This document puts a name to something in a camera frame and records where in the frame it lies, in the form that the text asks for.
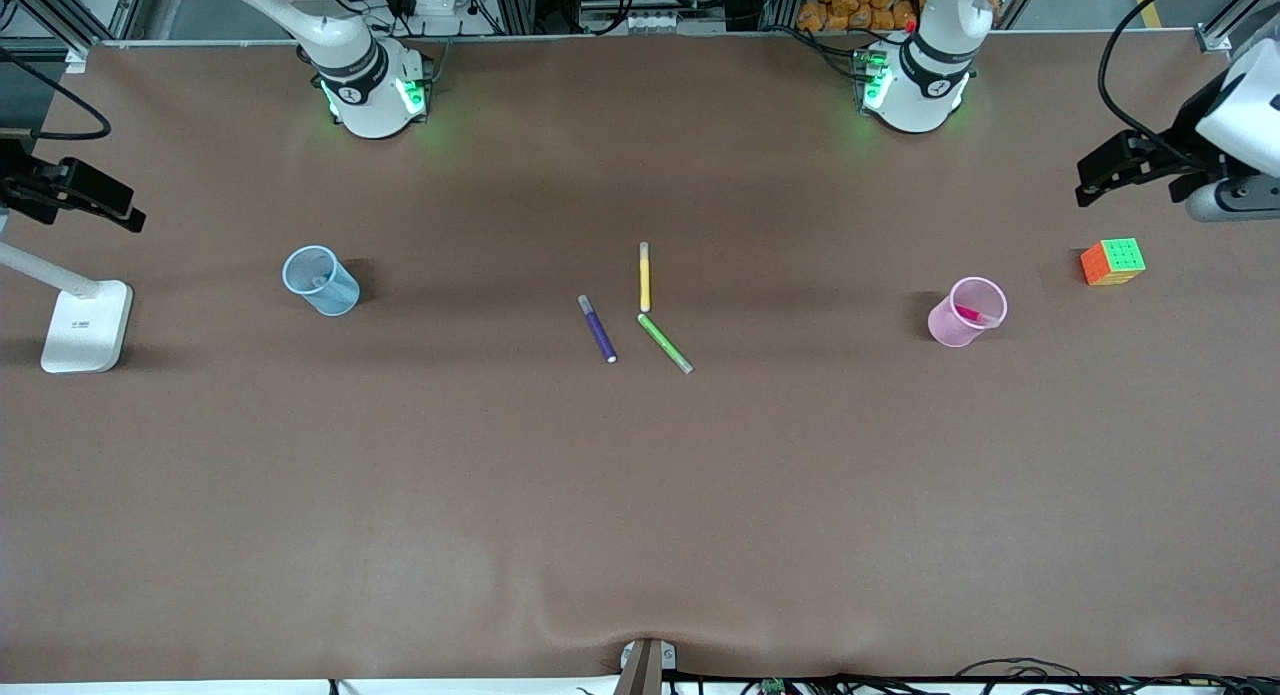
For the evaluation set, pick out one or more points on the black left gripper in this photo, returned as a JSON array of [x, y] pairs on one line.
[[1181, 156]]

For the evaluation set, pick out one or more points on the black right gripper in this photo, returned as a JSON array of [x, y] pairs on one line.
[[20, 187]]

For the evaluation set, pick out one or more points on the pink marker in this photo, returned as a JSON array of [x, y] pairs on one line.
[[972, 314]]

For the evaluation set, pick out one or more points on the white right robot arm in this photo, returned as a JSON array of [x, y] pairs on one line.
[[370, 105]]

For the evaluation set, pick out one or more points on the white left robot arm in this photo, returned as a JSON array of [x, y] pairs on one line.
[[930, 100]]

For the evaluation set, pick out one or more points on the colourful puzzle cube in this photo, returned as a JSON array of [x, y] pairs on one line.
[[1112, 263]]

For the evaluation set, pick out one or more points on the blue mesh cup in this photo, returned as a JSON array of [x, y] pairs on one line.
[[325, 287]]

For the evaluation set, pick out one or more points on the pink mesh cup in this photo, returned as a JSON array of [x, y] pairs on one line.
[[945, 325]]

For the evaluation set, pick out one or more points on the orange snack bag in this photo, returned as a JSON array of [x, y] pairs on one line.
[[860, 5]]

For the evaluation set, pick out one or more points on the white power strip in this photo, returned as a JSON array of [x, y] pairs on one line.
[[450, 5]]

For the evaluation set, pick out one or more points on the yellow marker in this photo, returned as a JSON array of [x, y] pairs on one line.
[[645, 280]]

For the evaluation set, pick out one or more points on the green marker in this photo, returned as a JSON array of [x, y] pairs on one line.
[[664, 343]]

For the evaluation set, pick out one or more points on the white terminal block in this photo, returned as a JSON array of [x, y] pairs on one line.
[[652, 21]]

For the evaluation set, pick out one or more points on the purple marker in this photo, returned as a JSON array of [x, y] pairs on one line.
[[598, 330]]

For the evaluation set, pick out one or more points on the brown table cover mat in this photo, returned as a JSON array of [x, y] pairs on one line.
[[640, 495]]

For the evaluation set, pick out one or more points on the aluminium frame profile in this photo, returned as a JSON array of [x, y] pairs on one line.
[[60, 5]]

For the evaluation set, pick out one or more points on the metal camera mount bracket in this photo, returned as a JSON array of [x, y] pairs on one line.
[[642, 670]]

